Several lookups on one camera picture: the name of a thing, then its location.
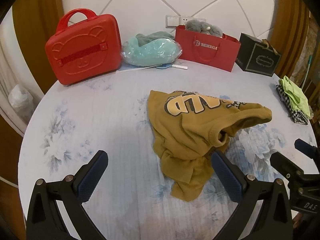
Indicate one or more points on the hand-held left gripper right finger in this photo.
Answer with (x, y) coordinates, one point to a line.
(225, 177)

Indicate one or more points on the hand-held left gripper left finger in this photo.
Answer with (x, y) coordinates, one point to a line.
(93, 177)

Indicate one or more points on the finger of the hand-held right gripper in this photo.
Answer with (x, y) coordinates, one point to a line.
(306, 147)
(282, 162)

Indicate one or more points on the mustard yellow printed t-shirt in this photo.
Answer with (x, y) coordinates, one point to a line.
(175, 135)

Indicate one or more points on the black white checkered garment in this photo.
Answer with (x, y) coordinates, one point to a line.
(298, 117)

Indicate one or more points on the light green folded garment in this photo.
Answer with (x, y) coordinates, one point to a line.
(295, 95)

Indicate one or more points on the teal pole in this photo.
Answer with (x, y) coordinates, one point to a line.
(308, 65)

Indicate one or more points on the black gift bag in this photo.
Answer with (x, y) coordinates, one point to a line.
(260, 60)

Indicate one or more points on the white plastic bag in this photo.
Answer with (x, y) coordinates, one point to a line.
(20, 100)

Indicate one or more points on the white paper sheet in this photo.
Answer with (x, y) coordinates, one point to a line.
(130, 68)

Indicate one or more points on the white stick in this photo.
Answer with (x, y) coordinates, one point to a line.
(180, 67)

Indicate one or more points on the red paper gift bag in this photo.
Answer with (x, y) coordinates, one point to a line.
(220, 57)

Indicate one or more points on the red bear-embossed suitcase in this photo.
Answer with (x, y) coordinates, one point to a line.
(82, 52)

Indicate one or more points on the small blue flat item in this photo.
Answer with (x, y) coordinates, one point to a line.
(162, 67)

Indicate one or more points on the teal pillow in plastic bag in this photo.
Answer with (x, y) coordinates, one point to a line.
(150, 52)

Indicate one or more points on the grey plush toy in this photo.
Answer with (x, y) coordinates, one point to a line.
(200, 27)

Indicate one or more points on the grey-green cloth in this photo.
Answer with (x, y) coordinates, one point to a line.
(152, 37)

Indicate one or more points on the white wall socket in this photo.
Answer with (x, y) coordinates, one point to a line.
(186, 20)

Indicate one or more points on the white wall switch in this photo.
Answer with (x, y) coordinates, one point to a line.
(172, 21)

